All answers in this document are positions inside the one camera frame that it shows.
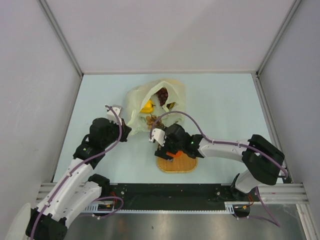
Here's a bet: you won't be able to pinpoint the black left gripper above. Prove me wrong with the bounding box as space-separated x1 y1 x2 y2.
101 117 131 148

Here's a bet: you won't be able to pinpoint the orange fake persimmon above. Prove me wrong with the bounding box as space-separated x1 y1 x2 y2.
166 151 183 158

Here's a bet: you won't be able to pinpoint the yellow fake bell pepper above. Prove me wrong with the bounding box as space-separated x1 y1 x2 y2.
140 99 156 114

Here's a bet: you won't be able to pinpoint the pale green plastic bag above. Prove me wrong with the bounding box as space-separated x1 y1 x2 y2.
125 78 186 136

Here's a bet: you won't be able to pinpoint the yellow fake banana bunch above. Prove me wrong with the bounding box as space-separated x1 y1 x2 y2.
166 102 176 110

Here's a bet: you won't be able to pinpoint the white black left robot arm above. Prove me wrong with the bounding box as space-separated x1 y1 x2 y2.
25 117 131 240

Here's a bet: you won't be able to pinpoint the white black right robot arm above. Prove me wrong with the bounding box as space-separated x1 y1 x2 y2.
149 124 287 201

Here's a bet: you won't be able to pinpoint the brown fake longan branch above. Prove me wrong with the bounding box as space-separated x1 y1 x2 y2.
145 114 165 129

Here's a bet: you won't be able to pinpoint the dark red fake grapes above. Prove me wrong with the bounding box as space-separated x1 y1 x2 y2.
156 87 169 106

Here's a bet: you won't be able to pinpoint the orange woven wicker tray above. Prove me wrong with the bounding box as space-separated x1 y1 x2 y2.
156 153 198 174

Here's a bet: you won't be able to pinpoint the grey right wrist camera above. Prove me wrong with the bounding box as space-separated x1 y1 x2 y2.
149 128 166 147

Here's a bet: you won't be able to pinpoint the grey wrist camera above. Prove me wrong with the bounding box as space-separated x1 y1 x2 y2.
149 128 166 147
104 104 123 125

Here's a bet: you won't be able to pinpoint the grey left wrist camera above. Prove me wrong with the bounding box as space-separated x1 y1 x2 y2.
104 104 123 125

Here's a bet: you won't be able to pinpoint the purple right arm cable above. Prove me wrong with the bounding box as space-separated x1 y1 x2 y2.
149 111 288 178

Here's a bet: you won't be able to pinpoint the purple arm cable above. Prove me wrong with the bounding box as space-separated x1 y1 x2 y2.
29 104 126 238
149 111 288 178

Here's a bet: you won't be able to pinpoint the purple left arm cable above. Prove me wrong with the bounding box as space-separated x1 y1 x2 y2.
29 104 126 238

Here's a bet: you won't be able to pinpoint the white slotted cable duct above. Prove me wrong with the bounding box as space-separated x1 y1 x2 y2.
81 203 235 216

